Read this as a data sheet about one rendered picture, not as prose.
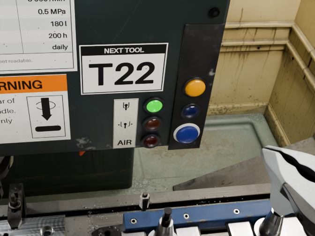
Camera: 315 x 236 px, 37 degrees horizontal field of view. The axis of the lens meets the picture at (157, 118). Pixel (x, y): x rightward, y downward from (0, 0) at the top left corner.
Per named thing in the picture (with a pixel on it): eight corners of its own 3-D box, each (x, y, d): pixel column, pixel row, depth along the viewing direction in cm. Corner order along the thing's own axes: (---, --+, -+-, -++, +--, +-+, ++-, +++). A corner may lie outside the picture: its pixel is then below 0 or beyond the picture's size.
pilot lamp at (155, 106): (162, 113, 59) (164, 100, 57) (145, 114, 58) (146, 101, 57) (161, 110, 59) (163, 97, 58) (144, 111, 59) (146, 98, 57)
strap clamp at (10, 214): (25, 247, 123) (18, 214, 113) (12, 248, 123) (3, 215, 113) (26, 206, 133) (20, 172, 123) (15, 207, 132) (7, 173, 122)
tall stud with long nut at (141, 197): (147, 225, 131) (151, 197, 123) (138, 226, 131) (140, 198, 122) (146, 217, 133) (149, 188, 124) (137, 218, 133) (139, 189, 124)
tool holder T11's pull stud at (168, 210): (168, 217, 87) (170, 205, 85) (172, 224, 86) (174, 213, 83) (160, 218, 87) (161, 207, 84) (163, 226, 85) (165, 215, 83)
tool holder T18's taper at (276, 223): (279, 222, 96) (288, 202, 92) (281, 241, 93) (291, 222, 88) (258, 220, 96) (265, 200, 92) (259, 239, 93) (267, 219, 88)
